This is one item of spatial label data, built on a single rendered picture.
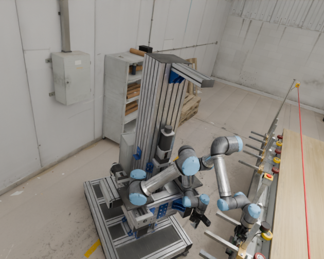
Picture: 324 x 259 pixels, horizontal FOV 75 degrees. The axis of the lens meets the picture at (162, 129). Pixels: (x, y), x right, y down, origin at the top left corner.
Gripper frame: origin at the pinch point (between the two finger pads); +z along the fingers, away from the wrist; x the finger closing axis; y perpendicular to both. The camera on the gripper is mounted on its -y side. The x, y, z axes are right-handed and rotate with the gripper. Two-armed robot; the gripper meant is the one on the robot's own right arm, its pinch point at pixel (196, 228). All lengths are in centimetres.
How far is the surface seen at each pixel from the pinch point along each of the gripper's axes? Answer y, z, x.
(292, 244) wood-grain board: -70, -7, -28
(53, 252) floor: 118, 83, 50
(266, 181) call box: -36, -35, -52
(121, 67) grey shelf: 192, -62, -133
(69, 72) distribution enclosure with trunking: 203, -63, -49
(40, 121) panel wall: 226, 2, -21
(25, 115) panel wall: 226, -12, -5
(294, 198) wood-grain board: -71, -8, -88
